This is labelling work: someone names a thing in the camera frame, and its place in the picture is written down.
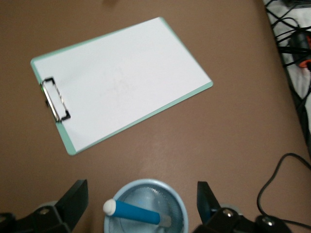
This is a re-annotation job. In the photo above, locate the black looped cable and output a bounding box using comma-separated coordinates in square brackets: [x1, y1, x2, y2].
[257, 152, 311, 224]

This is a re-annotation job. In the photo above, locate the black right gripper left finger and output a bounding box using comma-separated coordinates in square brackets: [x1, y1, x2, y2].
[0, 179, 88, 233]

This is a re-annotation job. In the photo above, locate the black orange connector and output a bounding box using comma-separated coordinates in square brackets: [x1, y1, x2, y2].
[289, 31, 311, 71]

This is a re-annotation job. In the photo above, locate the mint green clipboard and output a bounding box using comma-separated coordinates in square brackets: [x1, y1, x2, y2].
[30, 16, 214, 156]

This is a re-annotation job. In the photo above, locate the white paper sheet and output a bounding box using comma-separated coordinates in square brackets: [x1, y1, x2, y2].
[33, 17, 211, 153]

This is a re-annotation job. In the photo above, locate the black cable bundle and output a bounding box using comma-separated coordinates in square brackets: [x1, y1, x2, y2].
[263, 0, 311, 104]

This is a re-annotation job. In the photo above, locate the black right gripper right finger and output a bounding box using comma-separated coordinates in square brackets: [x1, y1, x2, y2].
[193, 181, 292, 233]

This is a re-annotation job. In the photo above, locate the blue marker with white cap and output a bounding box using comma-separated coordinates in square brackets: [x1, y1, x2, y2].
[103, 198, 172, 228]

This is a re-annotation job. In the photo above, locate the blue mesh pen cup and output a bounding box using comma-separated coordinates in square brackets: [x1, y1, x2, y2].
[104, 179, 189, 233]

